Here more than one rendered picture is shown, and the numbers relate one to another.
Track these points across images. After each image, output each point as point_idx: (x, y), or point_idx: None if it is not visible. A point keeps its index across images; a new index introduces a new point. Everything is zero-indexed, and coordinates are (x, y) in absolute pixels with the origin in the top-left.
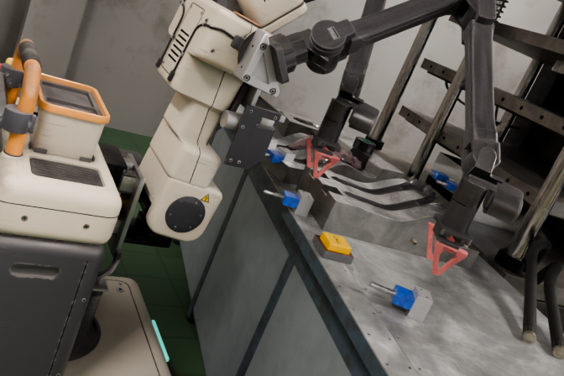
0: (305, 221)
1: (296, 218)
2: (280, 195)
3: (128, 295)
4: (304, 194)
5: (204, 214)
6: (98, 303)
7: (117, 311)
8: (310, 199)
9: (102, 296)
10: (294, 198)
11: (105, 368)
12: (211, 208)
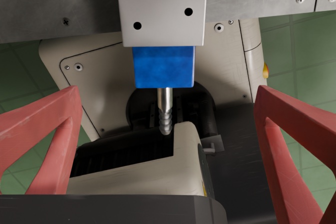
0: None
1: (234, 13)
2: (169, 92)
3: (82, 57)
4: (168, 29)
5: (201, 161)
6: (116, 83)
7: (120, 65)
8: (205, 6)
9: (102, 81)
10: (194, 59)
11: (213, 66)
12: (198, 164)
